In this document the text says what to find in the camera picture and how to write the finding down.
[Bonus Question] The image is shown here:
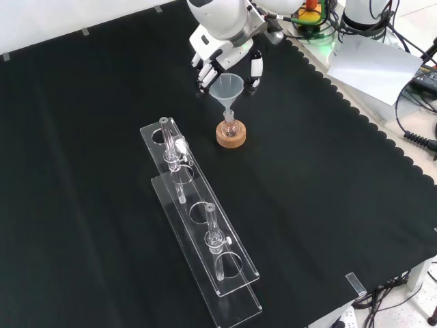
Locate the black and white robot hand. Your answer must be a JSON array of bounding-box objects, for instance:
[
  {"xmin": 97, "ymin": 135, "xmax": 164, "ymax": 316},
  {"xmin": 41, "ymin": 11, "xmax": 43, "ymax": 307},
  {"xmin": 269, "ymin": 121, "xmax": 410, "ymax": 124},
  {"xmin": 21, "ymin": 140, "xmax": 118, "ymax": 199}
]
[{"xmin": 189, "ymin": 26, "xmax": 265, "ymax": 98}]

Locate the translucent plastic funnel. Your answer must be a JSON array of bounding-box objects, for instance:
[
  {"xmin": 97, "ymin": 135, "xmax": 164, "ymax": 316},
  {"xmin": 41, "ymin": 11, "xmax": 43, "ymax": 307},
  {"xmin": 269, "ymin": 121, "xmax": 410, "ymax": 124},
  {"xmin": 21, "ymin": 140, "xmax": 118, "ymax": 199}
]
[{"xmin": 208, "ymin": 73, "xmax": 245, "ymax": 120}]

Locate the clear round-bottom flask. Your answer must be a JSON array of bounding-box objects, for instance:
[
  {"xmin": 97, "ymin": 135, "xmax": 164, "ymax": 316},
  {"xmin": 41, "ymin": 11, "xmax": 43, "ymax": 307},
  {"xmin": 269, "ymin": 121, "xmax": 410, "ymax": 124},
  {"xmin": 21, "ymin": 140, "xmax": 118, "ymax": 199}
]
[{"xmin": 220, "ymin": 109, "xmax": 240, "ymax": 139}]

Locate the clear acrylic funnel stand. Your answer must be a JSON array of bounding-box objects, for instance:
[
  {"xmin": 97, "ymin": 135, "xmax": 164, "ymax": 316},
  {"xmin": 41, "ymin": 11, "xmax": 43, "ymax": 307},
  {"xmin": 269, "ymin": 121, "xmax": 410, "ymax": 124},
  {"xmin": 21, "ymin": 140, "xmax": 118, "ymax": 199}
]
[{"xmin": 139, "ymin": 116, "xmax": 264, "ymax": 328}]

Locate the yellow stop button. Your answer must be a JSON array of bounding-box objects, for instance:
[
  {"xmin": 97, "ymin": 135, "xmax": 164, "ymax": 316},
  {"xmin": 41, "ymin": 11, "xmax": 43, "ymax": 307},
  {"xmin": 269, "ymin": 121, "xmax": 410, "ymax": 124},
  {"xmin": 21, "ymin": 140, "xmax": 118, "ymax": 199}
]
[{"xmin": 297, "ymin": 0, "xmax": 330, "ymax": 27}]

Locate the pale board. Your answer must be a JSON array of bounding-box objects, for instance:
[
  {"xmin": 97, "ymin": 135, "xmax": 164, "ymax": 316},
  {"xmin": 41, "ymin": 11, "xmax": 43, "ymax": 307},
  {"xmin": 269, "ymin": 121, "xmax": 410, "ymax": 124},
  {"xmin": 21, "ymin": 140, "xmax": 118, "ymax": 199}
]
[{"xmin": 326, "ymin": 33, "xmax": 423, "ymax": 107}]

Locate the black cloth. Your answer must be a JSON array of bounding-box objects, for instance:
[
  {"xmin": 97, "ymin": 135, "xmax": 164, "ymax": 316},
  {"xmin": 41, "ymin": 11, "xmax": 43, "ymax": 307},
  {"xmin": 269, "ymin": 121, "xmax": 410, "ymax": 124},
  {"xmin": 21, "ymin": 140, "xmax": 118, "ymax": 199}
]
[{"xmin": 0, "ymin": 0, "xmax": 437, "ymax": 328}]

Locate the black power supply box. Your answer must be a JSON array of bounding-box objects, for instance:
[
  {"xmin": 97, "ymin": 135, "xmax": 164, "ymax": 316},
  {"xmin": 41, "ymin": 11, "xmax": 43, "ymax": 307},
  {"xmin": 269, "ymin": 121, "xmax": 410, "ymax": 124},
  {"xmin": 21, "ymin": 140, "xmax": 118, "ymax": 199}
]
[{"xmin": 408, "ymin": 63, "xmax": 437, "ymax": 94}]

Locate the black tripod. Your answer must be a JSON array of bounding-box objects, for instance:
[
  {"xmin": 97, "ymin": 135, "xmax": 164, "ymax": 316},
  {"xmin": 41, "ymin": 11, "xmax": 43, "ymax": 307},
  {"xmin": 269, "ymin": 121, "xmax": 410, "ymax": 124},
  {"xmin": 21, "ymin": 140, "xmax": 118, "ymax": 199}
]
[{"xmin": 419, "ymin": 32, "xmax": 437, "ymax": 68}]

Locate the clear table clamp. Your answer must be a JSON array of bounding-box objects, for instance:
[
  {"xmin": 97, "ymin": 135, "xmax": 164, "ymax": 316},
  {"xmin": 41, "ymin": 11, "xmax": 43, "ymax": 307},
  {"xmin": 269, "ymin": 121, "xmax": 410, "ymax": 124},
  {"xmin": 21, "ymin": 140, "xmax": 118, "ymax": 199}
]
[{"xmin": 345, "ymin": 271, "xmax": 367, "ymax": 297}]

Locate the white power strip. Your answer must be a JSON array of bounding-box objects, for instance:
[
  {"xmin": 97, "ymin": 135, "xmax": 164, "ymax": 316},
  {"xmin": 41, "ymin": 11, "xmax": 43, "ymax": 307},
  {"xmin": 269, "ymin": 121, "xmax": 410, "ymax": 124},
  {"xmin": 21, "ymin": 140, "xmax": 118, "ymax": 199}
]
[{"xmin": 326, "ymin": 305, "xmax": 358, "ymax": 328}]

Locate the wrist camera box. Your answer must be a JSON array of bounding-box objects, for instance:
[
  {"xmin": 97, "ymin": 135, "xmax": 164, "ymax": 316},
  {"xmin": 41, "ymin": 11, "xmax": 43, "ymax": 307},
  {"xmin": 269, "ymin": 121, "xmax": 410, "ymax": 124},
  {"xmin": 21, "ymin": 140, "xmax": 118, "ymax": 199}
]
[{"xmin": 251, "ymin": 5, "xmax": 285, "ymax": 46}]

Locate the cork ring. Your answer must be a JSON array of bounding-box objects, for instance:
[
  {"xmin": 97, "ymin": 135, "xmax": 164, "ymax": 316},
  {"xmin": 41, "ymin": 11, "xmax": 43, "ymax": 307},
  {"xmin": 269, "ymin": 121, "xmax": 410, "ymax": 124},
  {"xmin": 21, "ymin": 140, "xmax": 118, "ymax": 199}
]
[{"xmin": 215, "ymin": 121, "xmax": 246, "ymax": 150}]

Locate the black coiled cable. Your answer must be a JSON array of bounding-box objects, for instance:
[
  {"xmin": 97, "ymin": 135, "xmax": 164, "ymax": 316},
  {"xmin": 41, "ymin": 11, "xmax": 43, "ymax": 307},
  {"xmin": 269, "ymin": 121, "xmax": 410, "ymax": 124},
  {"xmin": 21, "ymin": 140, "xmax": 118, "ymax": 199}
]
[{"xmin": 404, "ymin": 131, "xmax": 437, "ymax": 153}]

